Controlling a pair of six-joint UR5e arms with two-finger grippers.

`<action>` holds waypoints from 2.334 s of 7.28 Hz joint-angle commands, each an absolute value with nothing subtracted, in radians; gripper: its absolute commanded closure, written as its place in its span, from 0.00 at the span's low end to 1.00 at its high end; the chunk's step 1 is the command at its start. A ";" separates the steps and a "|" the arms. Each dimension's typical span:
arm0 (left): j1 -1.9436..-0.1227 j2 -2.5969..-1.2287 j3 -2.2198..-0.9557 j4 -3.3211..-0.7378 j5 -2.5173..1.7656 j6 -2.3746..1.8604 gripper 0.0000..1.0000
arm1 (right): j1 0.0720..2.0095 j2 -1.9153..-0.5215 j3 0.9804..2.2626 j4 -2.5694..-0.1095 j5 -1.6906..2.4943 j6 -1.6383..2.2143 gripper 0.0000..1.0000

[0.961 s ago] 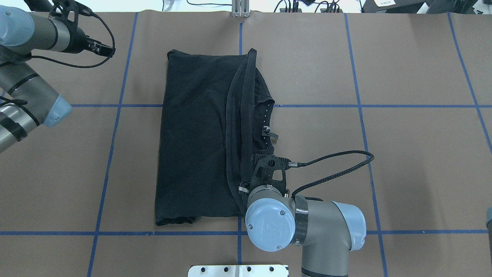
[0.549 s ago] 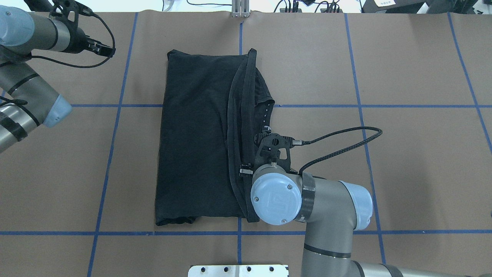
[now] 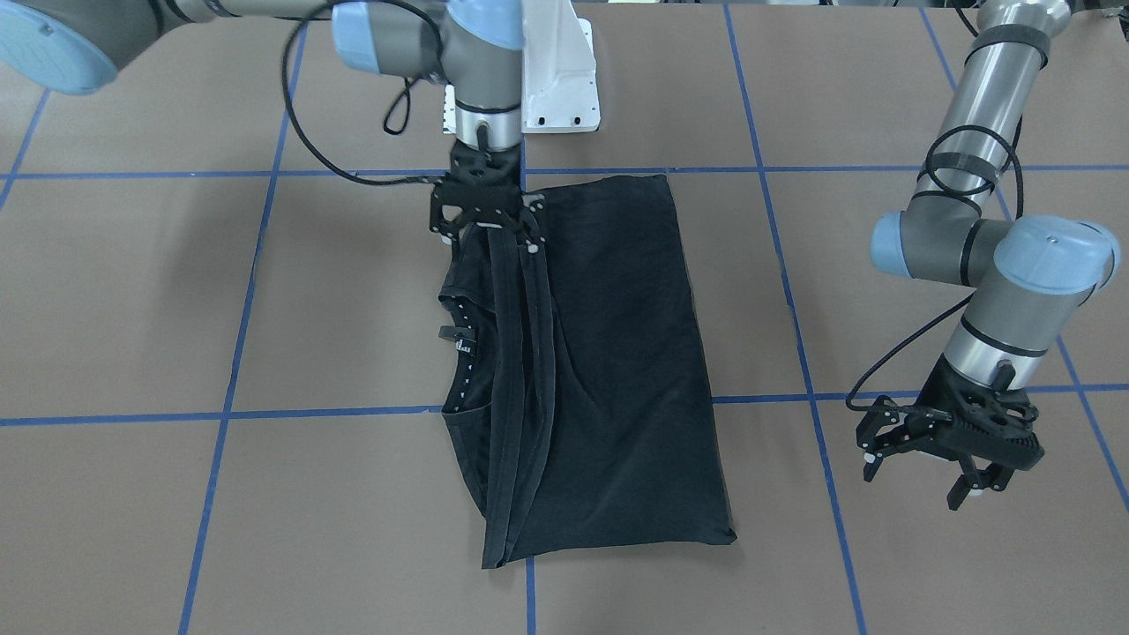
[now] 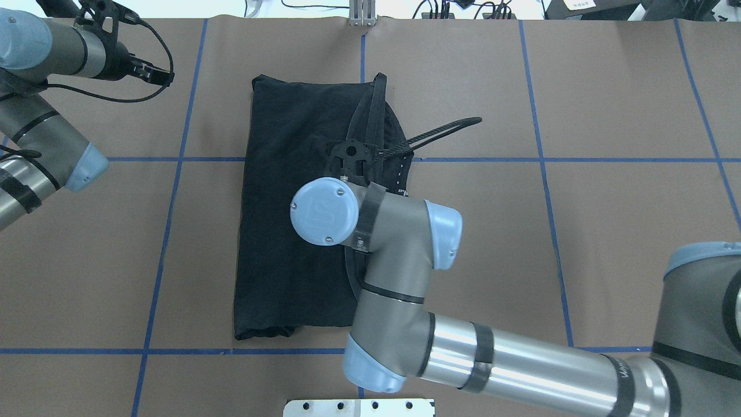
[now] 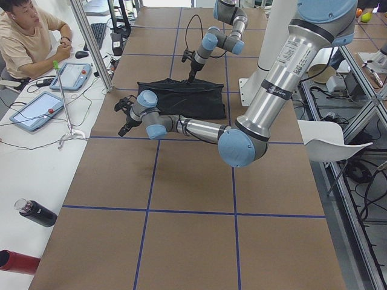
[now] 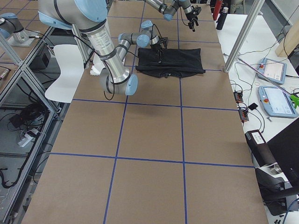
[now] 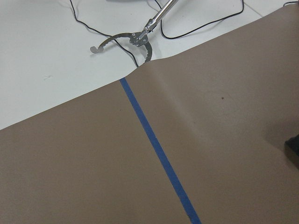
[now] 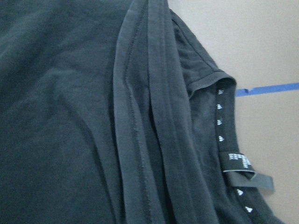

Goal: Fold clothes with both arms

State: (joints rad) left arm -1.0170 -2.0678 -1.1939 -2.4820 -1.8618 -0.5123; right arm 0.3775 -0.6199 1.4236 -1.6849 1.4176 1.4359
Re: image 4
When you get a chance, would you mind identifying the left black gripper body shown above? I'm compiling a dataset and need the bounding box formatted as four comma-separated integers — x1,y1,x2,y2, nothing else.
74,1,140,81

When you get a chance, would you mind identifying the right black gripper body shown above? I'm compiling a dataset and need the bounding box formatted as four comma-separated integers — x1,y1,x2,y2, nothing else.
328,139,380,186

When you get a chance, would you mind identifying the black printed t-shirt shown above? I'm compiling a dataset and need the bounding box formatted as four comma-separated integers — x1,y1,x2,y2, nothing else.
233,74,413,341

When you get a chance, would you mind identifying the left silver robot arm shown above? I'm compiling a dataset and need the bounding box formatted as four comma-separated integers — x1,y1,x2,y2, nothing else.
1,1,175,229

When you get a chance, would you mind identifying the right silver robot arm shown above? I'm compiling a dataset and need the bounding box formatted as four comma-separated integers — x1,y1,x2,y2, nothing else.
289,158,739,416

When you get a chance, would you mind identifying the black usb hub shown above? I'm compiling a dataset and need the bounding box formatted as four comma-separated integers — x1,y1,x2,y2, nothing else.
411,1,517,20

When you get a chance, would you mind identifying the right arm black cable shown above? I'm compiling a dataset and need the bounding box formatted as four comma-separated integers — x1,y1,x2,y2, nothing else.
376,116,483,163

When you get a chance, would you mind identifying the aluminium frame post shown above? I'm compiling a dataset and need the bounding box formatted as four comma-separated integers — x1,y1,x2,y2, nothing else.
349,0,377,27

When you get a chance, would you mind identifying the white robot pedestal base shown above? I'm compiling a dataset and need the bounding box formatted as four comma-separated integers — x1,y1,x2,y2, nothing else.
283,398,437,416

